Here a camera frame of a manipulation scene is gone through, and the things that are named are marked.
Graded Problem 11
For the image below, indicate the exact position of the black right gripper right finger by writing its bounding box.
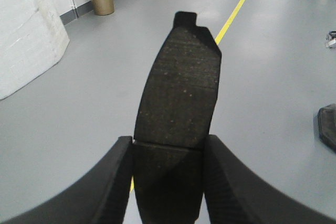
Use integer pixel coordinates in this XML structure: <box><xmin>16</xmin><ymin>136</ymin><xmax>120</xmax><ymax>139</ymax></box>
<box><xmin>203</xmin><ymin>135</ymin><xmax>335</xmax><ymax>223</ymax></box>

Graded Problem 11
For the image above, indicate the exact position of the grey brake pad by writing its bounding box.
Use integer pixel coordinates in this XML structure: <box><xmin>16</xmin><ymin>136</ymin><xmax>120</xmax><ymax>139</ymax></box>
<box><xmin>133</xmin><ymin>12</ymin><xmax>222</xmax><ymax>223</ymax></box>

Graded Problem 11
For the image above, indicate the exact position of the white wrapped pillar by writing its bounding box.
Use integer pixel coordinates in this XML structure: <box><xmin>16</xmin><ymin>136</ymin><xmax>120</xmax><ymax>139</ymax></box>
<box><xmin>1</xmin><ymin>0</ymin><xmax>70</xmax><ymax>99</ymax></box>

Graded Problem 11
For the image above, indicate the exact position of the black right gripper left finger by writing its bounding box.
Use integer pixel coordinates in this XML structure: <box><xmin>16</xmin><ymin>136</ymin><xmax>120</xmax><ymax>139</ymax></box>
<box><xmin>7</xmin><ymin>136</ymin><xmax>132</xmax><ymax>223</ymax></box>

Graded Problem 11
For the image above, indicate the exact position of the left striped traffic cone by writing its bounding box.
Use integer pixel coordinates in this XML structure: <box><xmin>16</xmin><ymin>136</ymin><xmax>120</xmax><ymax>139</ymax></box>
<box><xmin>318</xmin><ymin>103</ymin><xmax>335</xmax><ymax>152</ymax></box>

